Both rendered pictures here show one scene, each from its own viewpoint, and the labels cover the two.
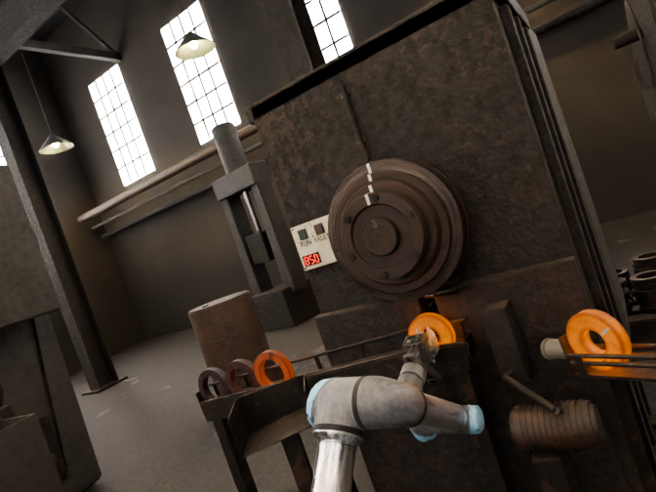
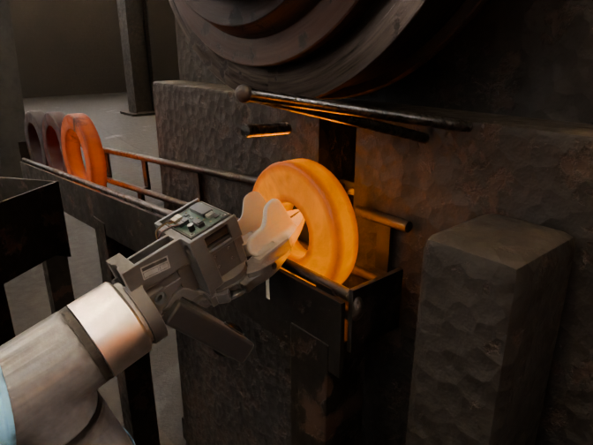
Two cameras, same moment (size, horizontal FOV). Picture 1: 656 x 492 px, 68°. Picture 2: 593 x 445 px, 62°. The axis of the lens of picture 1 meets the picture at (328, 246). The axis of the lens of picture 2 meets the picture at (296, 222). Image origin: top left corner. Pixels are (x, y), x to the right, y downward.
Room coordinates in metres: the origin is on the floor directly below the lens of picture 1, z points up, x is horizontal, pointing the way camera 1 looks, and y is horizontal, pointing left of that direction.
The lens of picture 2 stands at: (1.11, -0.39, 0.93)
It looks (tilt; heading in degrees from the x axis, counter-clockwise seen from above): 20 degrees down; 18
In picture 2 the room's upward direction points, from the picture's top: straight up
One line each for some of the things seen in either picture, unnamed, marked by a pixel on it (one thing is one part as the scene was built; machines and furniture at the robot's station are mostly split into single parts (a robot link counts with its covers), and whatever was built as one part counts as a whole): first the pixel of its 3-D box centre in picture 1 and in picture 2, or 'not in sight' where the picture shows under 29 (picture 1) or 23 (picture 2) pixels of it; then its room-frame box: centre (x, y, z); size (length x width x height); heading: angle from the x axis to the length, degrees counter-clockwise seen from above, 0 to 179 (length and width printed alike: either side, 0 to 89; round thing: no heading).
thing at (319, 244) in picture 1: (324, 240); not in sight; (1.88, 0.01, 1.15); 0.26 x 0.02 x 0.18; 58
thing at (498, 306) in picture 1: (507, 340); (484, 363); (1.50, -0.43, 0.68); 0.11 x 0.08 x 0.24; 148
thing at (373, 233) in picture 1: (383, 235); not in sight; (1.53, -0.17, 1.11); 0.28 x 0.06 x 0.28; 58
